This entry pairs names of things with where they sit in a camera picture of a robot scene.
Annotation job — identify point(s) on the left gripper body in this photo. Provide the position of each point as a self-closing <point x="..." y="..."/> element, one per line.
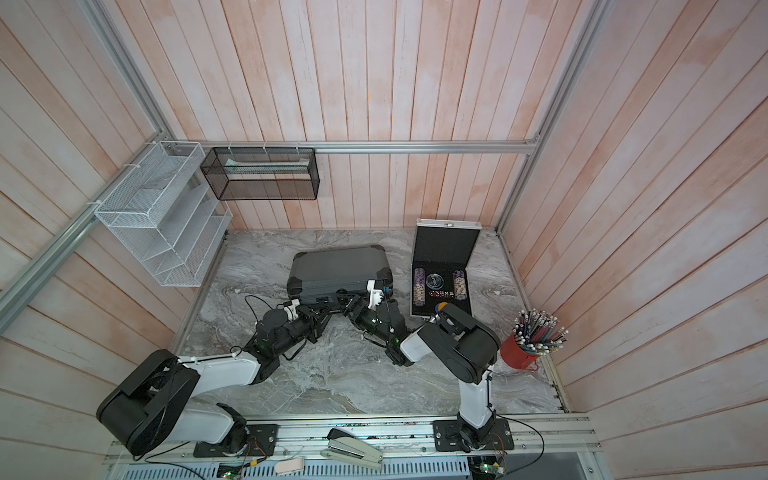
<point x="299" y="329"/>

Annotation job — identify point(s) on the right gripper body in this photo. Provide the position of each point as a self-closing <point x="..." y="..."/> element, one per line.
<point x="372" y="322"/>

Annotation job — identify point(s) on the dark grey poker case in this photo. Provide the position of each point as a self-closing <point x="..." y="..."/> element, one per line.
<point x="317" y="276"/>

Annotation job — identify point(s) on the silver aluminium poker case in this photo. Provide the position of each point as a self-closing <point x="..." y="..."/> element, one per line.
<point x="443" y="246"/>

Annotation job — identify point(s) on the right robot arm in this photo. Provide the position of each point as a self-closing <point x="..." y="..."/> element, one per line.
<point x="464" y="345"/>

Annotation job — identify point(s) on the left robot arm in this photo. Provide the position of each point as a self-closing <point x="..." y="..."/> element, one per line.
<point x="150" y="406"/>

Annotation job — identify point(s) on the left poker chip stack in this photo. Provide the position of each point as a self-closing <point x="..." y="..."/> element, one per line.
<point x="419" y="286"/>

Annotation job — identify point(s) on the poker chip stack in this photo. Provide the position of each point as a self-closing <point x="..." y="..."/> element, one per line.
<point x="419" y="286"/>
<point x="460" y="285"/>

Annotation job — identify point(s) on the right poker chip stack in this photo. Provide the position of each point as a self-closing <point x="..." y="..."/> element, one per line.
<point x="460" y="285"/>

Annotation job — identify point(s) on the clear round dealer button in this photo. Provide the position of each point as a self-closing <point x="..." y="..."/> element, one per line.
<point x="435" y="281"/>

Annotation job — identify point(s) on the grey stapler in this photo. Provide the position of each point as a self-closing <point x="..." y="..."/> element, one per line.
<point x="344" y="447"/>

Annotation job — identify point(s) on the pink eraser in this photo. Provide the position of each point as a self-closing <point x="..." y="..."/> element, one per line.
<point x="289" y="466"/>

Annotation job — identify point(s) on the bundle of pencils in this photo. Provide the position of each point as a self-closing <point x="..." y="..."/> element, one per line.
<point x="538" y="332"/>

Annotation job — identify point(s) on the black mesh basket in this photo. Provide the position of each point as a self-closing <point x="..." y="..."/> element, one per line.
<point x="262" y="173"/>

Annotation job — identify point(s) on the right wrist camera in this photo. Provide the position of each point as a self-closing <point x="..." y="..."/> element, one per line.
<point x="376" y="294"/>

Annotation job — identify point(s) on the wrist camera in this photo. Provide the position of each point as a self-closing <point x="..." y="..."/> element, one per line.
<point x="291" y="309"/>
<point x="376" y="294"/>

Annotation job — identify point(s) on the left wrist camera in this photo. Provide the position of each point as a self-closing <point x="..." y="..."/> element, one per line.
<point x="291" y="309"/>

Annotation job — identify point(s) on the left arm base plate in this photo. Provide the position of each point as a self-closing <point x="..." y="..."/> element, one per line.
<point x="257" y="439"/>

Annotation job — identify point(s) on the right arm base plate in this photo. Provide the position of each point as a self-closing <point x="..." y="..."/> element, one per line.
<point x="456" y="435"/>

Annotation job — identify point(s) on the white wire mesh shelf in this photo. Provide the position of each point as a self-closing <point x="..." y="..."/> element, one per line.
<point x="172" y="224"/>

